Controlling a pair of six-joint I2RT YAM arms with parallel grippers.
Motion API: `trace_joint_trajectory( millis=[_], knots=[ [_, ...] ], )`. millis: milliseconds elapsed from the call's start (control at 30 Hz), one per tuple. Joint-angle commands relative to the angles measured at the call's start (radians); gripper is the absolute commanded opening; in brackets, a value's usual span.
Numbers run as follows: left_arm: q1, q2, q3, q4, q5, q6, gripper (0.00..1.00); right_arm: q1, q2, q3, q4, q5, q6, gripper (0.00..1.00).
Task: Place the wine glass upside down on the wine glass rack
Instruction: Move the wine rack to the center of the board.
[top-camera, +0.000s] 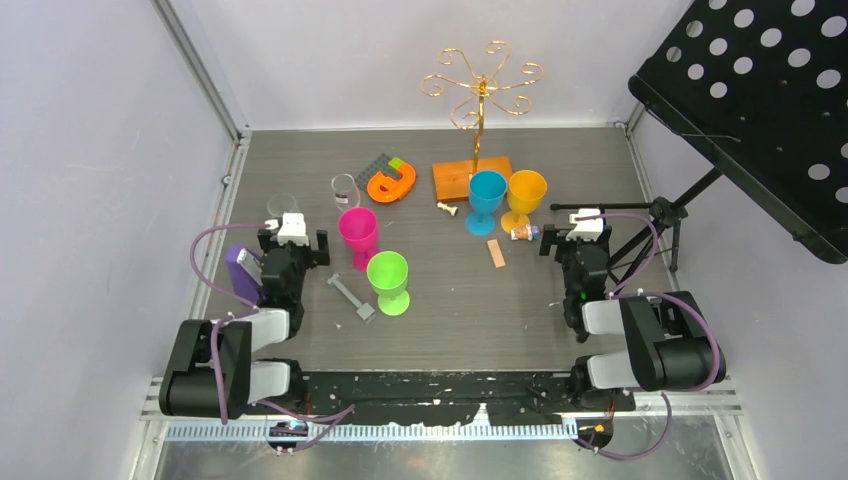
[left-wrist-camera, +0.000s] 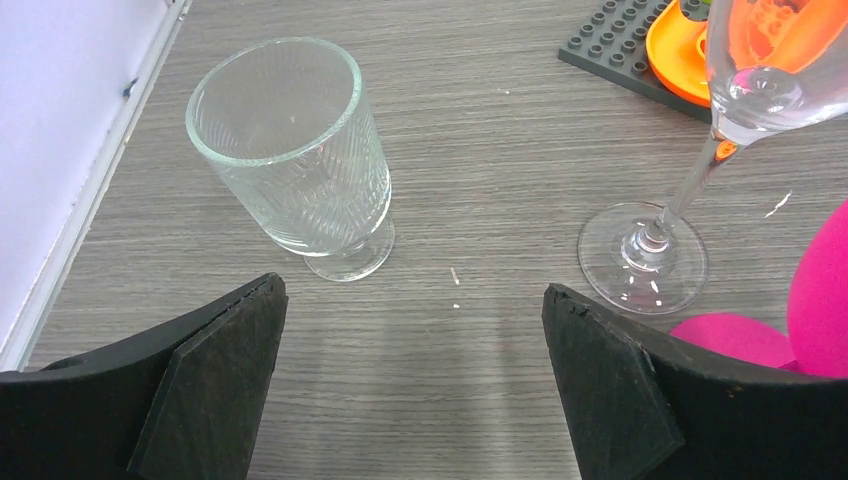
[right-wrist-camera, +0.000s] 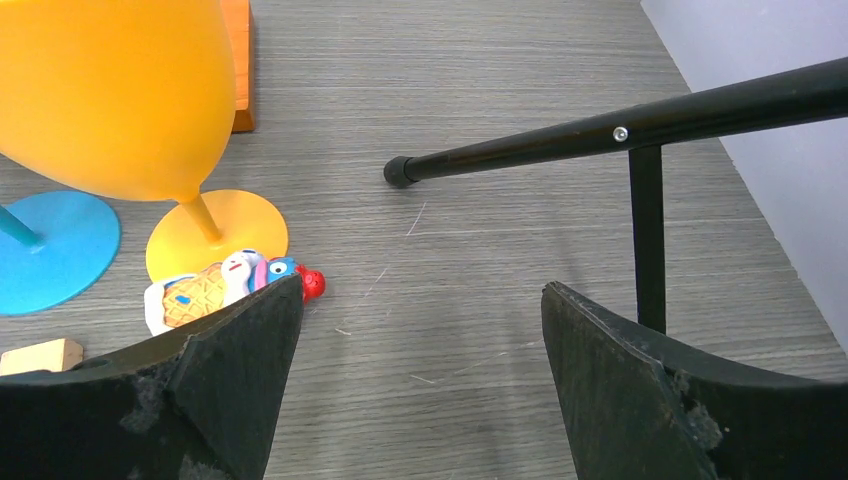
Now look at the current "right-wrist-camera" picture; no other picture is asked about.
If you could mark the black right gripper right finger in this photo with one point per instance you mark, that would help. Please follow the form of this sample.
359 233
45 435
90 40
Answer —
638 404

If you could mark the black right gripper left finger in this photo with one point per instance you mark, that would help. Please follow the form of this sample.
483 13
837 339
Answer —
198 402

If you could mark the small colourful toy figure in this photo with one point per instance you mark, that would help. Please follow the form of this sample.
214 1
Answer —
174 302

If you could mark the gold rack with wooden base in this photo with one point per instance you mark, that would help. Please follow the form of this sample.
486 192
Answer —
240 25

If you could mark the blue plastic wine glass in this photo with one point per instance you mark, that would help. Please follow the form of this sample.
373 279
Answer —
54 246

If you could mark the yellow plastic wine glass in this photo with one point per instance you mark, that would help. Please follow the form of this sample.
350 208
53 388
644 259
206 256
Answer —
134 100

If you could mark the small wooden block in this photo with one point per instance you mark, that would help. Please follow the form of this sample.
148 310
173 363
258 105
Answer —
55 356

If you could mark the black music stand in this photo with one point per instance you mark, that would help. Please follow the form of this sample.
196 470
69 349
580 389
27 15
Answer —
805 95

